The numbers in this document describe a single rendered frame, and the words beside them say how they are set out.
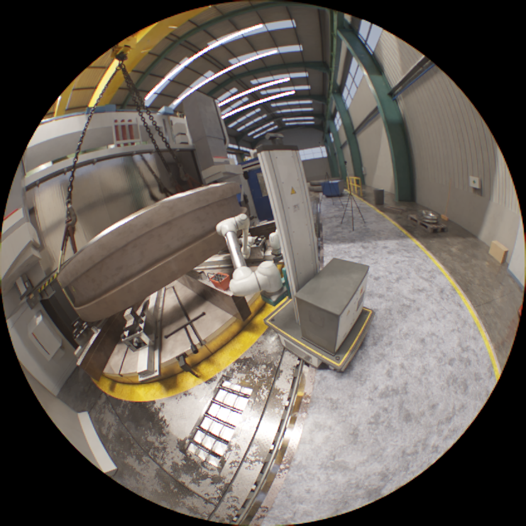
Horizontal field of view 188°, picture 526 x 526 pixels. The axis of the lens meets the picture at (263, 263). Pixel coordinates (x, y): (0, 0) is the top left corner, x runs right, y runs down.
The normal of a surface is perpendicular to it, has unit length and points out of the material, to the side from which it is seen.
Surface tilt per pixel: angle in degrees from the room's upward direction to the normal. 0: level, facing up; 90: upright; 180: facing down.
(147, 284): 90
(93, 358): 90
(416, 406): 0
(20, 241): 90
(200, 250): 90
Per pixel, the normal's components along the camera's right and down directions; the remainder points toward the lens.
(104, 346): 0.96, -0.26
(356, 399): -0.25, -0.86
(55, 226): 0.92, -0.07
